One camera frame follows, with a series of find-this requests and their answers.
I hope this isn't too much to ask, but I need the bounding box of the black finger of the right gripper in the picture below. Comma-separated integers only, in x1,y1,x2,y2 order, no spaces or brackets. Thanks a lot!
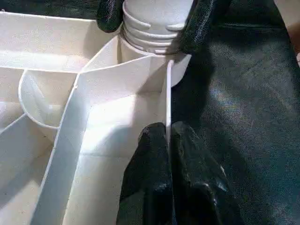
168,0,225,56
96,0,125,33

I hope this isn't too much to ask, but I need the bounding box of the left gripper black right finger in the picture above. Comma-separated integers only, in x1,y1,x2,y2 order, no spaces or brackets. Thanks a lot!
170,122,244,225

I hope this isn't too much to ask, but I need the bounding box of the black mat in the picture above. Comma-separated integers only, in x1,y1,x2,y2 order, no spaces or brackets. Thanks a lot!
0,0,300,225

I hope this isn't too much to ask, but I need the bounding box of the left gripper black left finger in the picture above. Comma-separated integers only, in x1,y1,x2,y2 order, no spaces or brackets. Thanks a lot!
116,122,174,225

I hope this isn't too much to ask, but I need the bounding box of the white plastic table leg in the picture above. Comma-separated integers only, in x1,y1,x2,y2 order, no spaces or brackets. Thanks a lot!
119,0,195,56

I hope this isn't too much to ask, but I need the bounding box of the white plastic table top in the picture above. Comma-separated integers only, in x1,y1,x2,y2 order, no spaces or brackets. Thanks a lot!
0,11,192,225

